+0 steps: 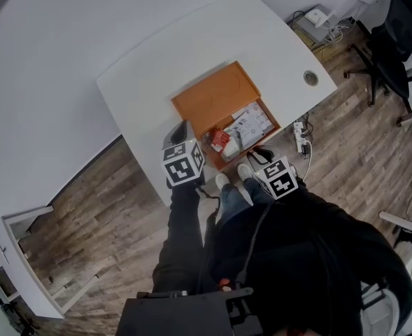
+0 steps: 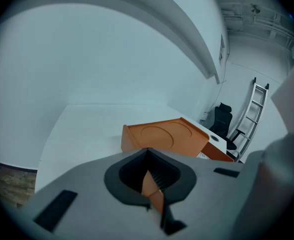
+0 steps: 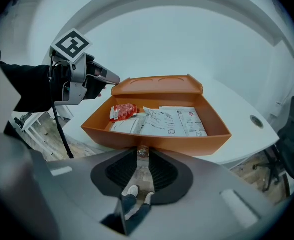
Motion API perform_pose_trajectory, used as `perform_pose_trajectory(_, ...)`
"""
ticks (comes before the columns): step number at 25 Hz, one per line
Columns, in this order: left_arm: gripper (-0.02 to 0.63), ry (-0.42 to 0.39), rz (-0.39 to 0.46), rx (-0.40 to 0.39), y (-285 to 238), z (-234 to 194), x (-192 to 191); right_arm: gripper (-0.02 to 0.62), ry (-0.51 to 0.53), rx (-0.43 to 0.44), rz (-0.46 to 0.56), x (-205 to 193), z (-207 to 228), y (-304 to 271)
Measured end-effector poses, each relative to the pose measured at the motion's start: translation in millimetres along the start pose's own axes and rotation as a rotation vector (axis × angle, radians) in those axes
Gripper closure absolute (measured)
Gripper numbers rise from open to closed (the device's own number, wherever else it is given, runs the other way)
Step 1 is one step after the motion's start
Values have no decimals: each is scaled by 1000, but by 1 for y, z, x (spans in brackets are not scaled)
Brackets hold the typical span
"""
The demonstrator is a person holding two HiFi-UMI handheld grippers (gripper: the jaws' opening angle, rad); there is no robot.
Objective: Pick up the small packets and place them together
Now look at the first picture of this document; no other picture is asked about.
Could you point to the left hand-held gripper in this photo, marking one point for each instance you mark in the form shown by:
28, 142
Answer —
183, 163

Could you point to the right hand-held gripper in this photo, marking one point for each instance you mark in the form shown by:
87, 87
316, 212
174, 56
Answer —
277, 178

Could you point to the white square packet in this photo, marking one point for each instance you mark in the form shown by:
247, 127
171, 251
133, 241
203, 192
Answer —
231, 150

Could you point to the grey and red packet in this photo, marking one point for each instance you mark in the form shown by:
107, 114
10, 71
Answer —
234, 134

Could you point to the orange storage box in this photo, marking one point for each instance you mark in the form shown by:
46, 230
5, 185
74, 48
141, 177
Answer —
209, 96

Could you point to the person's right forearm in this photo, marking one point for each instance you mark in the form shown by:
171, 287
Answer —
331, 219

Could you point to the person's left forearm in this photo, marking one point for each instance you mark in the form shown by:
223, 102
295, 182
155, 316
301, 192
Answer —
181, 229

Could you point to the person's right shoe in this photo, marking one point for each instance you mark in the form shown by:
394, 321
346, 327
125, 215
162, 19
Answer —
244, 171

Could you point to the person's shoe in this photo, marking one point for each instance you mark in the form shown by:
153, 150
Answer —
222, 181
244, 171

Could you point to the person's left shoe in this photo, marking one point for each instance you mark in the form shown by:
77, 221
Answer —
222, 181

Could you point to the white power strip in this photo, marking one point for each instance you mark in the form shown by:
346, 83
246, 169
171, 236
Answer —
298, 135

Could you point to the person's blue jeans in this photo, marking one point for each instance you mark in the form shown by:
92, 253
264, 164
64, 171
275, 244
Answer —
233, 201

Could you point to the person's black jacket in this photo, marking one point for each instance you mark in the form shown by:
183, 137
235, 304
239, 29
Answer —
282, 264

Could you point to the white router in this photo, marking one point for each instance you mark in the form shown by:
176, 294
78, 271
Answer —
315, 17

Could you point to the black office chair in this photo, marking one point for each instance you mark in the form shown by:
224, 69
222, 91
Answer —
391, 47

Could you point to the black chest-mounted box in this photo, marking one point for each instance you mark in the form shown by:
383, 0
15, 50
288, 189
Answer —
177, 317

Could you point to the white side table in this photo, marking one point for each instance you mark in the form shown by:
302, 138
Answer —
20, 268

